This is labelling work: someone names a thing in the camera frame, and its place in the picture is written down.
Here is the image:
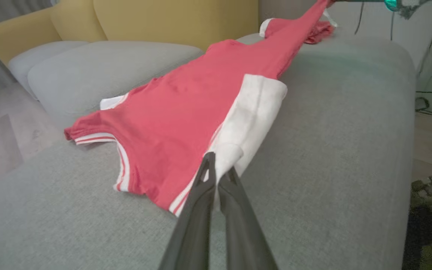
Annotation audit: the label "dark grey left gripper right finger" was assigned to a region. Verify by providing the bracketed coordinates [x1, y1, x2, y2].
[218, 168, 278, 270]

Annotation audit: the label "right gripper teal lights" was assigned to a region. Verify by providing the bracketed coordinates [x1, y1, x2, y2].
[334, 0, 402, 12]

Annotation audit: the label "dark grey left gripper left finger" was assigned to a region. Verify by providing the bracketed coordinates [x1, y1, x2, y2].
[158, 152, 216, 270]

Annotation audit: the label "red shirt with white sleeves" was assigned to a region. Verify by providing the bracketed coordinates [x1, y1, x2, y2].
[64, 0, 333, 217]

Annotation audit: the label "red shorts with letter print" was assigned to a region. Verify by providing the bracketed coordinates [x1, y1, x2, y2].
[305, 9, 338, 45]

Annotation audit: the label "grey and yellow sofa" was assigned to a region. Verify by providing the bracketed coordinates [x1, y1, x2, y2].
[0, 33, 416, 270]

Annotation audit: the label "grey sofa seat cushion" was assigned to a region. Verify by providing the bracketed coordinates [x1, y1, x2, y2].
[8, 40, 89, 100]
[27, 40, 205, 130]

